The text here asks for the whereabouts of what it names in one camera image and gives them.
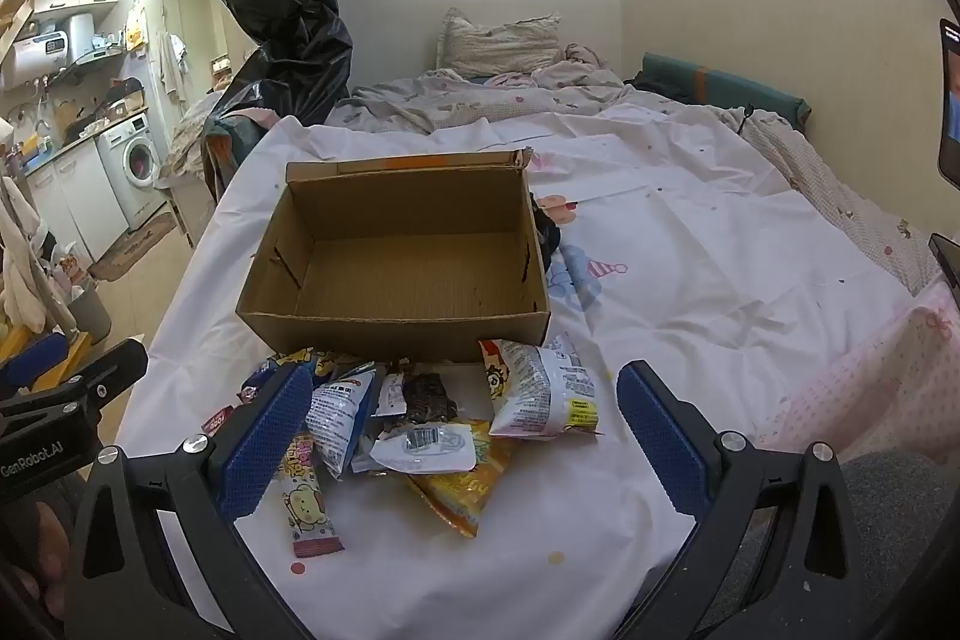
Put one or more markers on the green orange folded cloth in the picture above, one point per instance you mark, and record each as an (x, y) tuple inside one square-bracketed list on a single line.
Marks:
[(232, 145)]

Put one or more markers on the white kitchen cabinet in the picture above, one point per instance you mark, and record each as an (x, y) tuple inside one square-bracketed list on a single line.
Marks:
[(82, 197)]

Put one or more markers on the patterned pillow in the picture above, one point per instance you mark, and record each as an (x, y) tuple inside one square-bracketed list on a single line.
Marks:
[(495, 44)]

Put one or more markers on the patterned duvet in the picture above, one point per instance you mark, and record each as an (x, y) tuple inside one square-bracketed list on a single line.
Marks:
[(450, 100)]

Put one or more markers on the pink cartoon stick packet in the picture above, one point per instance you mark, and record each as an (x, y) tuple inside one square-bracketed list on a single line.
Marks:
[(307, 505)]

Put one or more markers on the grey trash bin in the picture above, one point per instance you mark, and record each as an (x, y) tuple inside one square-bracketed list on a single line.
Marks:
[(94, 314)]

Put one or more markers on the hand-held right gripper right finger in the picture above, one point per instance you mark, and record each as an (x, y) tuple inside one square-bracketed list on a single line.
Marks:
[(664, 441)]

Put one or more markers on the blue and white snack packet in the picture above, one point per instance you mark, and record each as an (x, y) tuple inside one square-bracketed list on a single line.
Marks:
[(337, 419)]

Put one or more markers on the clear white snack packet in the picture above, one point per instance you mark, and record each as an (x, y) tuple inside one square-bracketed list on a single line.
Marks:
[(420, 449)]

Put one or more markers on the range hood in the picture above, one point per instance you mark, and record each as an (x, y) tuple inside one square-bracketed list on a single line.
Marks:
[(97, 59)]

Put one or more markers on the brown floor rug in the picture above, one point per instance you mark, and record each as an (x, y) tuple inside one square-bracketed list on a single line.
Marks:
[(131, 246)]

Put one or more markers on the white hanging towel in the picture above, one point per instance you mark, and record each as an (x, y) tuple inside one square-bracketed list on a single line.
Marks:
[(174, 66)]

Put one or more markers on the person's grey trousers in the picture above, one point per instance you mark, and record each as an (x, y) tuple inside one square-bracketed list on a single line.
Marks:
[(892, 497)]

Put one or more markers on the black plastic bag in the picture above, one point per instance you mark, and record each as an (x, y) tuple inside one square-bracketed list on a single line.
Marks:
[(285, 10)]

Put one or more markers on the pink dotted blanket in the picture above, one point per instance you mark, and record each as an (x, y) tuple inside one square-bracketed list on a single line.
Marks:
[(862, 385)]

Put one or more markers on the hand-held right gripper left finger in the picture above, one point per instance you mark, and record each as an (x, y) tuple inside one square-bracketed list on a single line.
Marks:
[(262, 452)]

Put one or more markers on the white washing machine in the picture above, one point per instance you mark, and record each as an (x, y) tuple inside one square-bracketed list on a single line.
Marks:
[(135, 168)]

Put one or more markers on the dark cloth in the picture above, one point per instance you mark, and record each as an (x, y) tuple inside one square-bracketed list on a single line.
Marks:
[(546, 231)]

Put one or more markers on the wooden stairs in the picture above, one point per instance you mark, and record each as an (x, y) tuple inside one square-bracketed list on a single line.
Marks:
[(22, 3)]

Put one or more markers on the red label snack packet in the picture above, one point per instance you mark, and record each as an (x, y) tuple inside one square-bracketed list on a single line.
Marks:
[(217, 419)]

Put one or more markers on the beige patterned quilt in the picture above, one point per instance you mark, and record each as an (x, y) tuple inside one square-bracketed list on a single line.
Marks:
[(187, 138)]

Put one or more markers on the yellow hanging bag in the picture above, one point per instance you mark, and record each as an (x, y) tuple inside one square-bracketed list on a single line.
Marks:
[(136, 29)]

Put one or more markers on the white and red snack packet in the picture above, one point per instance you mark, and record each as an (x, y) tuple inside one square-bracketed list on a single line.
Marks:
[(536, 396)]

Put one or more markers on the white water heater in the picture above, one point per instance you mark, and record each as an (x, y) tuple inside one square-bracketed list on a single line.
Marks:
[(34, 57)]

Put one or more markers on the purple snack packet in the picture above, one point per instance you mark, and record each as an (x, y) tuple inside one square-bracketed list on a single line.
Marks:
[(255, 381)]

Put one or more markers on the tall white cabinet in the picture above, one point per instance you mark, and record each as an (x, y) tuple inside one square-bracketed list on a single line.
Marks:
[(161, 3)]

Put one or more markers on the small white bear packet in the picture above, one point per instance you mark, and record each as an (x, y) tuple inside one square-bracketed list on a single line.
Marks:
[(390, 392)]

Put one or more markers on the mounted phone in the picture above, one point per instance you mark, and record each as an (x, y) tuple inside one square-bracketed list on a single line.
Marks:
[(951, 108)]

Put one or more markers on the yellow cartoon snack packet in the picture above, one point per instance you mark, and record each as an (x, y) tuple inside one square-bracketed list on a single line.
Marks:
[(311, 356)]

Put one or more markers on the green folded mat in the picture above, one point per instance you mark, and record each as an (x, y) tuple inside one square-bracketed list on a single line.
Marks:
[(735, 85)]

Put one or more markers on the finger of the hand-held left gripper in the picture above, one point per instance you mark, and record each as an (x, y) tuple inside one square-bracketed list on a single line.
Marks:
[(34, 361), (109, 374)]

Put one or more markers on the small brown box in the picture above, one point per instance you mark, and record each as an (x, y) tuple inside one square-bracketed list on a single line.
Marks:
[(124, 96)]

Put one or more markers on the beige hanging cloth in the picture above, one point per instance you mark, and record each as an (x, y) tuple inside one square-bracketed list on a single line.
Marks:
[(22, 257)]

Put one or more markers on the person's left hand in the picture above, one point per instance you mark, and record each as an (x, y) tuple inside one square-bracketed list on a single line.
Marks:
[(41, 550)]

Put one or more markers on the white printed bed sheet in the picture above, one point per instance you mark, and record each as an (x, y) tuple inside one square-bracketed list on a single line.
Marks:
[(712, 280)]

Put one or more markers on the dark brown snack packet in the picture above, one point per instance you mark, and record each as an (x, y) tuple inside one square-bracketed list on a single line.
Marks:
[(427, 400)]

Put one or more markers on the cardboard box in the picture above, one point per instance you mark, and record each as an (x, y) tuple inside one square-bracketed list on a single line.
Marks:
[(405, 280)]

